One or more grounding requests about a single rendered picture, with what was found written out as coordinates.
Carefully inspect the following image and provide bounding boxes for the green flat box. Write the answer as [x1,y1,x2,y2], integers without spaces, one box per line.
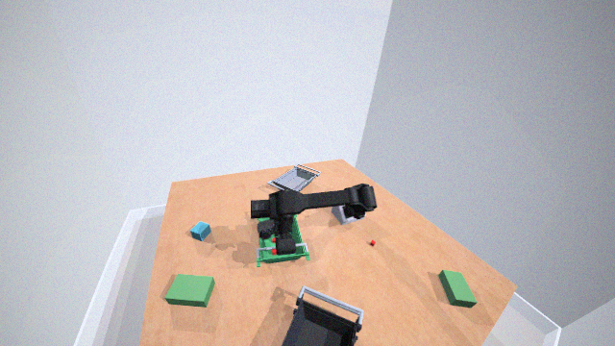
[438,269,477,309]
[164,274,215,308]

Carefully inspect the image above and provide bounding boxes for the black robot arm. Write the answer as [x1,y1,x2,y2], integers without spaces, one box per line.
[251,184,377,239]

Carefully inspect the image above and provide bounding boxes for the green plastic tray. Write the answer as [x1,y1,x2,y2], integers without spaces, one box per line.
[257,215,310,267]

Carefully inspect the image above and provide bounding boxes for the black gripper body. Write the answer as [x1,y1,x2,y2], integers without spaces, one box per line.
[275,217,296,256]

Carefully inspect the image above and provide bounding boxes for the small blue block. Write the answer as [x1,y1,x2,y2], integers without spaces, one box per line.
[190,222,211,241]

